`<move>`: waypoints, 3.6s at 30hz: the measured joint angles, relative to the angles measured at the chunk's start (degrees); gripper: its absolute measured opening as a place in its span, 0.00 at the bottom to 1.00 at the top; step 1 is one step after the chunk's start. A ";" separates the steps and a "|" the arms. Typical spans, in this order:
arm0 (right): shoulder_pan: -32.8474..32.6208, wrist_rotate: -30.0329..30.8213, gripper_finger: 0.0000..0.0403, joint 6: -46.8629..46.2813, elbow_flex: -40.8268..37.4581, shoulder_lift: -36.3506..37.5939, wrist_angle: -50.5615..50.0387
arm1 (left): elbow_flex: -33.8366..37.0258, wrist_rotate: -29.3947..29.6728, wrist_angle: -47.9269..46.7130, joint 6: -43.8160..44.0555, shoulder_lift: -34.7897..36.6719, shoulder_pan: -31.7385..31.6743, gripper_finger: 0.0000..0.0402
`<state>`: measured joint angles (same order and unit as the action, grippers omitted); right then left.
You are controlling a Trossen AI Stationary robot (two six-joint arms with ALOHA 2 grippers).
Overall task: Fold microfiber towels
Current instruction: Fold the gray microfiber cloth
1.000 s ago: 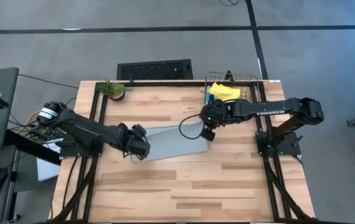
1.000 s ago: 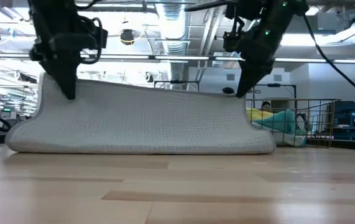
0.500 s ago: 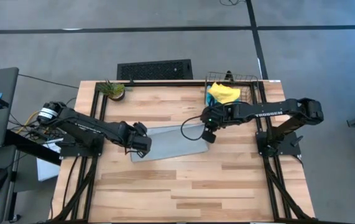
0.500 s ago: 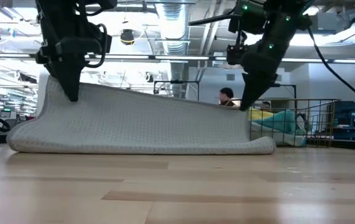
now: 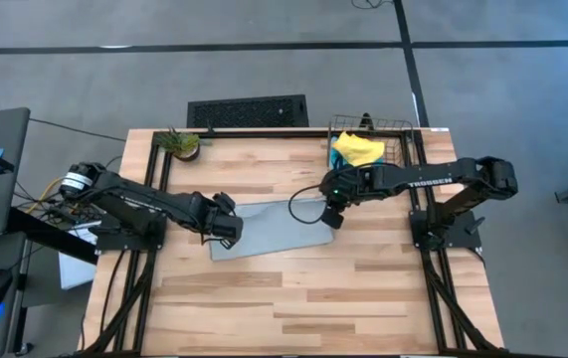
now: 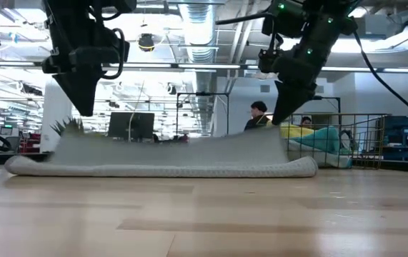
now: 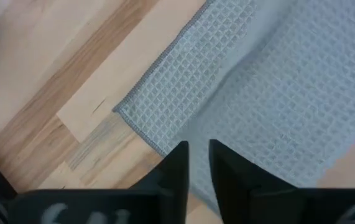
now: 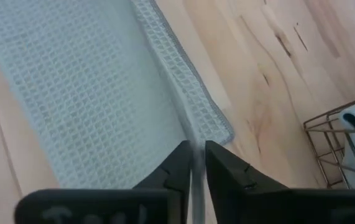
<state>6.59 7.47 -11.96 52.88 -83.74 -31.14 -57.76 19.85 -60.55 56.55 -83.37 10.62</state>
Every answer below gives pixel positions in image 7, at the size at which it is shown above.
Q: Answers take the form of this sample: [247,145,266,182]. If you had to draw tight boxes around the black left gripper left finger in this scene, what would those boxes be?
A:
[6,140,190,224]

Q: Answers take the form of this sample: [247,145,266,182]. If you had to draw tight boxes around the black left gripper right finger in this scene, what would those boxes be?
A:
[209,139,355,224]

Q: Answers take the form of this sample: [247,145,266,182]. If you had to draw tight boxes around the grey waffle-weave towel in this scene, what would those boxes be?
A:
[112,0,355,215]

